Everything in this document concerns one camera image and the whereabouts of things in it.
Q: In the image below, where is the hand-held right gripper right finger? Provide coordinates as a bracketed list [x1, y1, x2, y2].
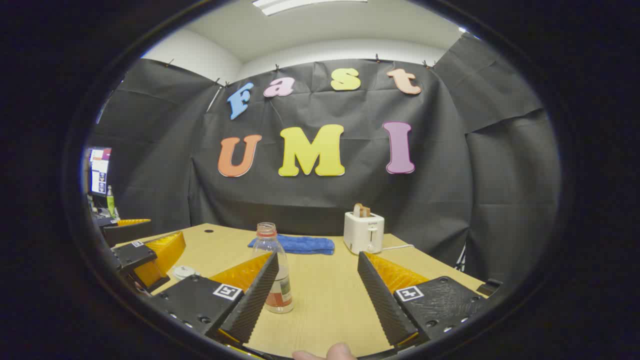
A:
[357, 251, 490, 348]

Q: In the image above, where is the white toaster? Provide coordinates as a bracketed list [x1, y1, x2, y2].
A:
[343, 210, 385, 255]

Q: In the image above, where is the black backdrop cloth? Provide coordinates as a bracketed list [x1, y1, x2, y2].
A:
[87, 32, 561, 286]

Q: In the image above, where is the computer monitor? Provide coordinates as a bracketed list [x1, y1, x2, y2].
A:
[89, 146, 112, 197]

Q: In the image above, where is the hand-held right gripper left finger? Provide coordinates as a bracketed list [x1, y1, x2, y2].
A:
[150, 251, 280, 346]

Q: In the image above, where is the blue towel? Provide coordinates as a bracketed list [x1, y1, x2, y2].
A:
[247, 234, 336, 256]

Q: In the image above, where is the clear plastic water bottle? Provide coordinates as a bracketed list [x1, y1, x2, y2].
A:
[250, 222, 294, 314]

